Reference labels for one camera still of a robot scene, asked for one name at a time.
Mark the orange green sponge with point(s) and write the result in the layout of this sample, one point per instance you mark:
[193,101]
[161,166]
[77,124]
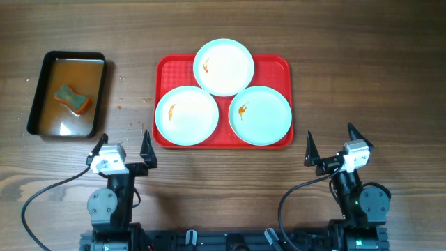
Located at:
[75,102]

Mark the black water tray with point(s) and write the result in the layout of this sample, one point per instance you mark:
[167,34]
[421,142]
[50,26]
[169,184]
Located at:
[85,72]

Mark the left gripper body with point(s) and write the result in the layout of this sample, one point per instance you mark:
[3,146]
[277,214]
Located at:
[126,181]

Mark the red plastic serving tray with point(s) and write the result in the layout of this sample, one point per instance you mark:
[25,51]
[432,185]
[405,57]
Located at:
[176,70]

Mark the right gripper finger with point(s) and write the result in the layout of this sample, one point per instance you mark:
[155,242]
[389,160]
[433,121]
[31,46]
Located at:
[312,156]
[354,134]

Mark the light blue plate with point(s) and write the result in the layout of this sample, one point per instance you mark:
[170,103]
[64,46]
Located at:
[223,67]
[260,116]
[186,115]

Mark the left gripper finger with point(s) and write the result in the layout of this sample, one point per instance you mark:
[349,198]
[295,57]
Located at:
[147,153]
[103,140]

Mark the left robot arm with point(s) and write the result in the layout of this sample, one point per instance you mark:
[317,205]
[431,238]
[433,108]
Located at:
[111,208]

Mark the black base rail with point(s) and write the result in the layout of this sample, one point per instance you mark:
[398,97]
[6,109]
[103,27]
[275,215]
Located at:
[269,239]

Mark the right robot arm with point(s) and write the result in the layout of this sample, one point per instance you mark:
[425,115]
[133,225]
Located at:
[364,206]

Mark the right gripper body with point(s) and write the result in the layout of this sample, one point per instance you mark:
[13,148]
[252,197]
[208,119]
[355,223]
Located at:
[343,180]

